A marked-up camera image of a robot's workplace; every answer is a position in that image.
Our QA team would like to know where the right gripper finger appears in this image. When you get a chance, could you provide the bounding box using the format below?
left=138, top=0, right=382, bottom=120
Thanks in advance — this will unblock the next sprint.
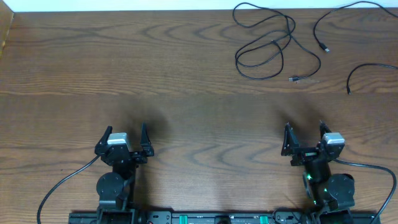
left=281, top=123, right=300, bottom=156
left=319, top=120, right=331, bottom=136

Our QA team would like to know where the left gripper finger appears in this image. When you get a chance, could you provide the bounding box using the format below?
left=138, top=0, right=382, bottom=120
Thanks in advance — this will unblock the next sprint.
left=140, top=123, right=154, bottom=157
left=95, top=126, right=113, bottom=155

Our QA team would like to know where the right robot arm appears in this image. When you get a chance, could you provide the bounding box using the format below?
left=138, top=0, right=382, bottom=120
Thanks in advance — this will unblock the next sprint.
left=281, top=122, right=355, bottom=223

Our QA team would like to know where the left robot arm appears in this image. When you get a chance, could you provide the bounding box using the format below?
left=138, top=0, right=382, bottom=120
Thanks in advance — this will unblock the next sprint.
left=95, top=123, right=154, bottom=224

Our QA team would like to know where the left camera cable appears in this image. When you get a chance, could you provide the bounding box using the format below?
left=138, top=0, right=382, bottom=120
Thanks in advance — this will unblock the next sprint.
left=36, top=154, right=102, bottom=224

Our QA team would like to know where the camera cable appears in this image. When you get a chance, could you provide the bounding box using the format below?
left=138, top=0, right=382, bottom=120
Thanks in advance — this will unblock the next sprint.
left=36, top=154, right=102, bottom=224
left=332, top=158, right=397, bottom=224

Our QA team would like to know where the right camera cable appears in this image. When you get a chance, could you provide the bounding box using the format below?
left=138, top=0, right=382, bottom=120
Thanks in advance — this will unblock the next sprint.
left=332, top=158, right=397, bottom=224

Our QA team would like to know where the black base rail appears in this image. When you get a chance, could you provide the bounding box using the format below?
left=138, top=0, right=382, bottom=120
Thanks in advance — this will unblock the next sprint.
left=68, top=210, right=382, bottom=224

